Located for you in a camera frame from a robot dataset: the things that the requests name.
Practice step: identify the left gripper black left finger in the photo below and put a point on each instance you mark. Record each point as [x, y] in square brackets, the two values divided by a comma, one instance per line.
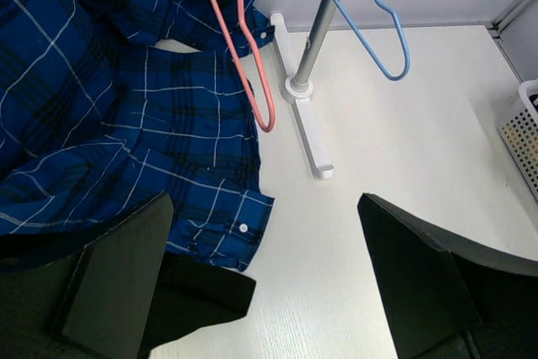
[108, 298]

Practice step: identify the white perforated basket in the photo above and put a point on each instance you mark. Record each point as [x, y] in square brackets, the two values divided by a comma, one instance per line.
[518, 130]

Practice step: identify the pink wire hanger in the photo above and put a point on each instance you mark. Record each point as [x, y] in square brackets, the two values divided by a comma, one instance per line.
[240, 9]

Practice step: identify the metal clothes rack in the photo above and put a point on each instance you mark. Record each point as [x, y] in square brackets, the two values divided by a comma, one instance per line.
[297, 89]

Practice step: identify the blue plaid shirt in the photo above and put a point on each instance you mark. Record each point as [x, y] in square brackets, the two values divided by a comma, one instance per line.
[106, 103]

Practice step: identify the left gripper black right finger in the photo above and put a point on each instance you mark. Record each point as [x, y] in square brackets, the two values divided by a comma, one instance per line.
[445, 296]

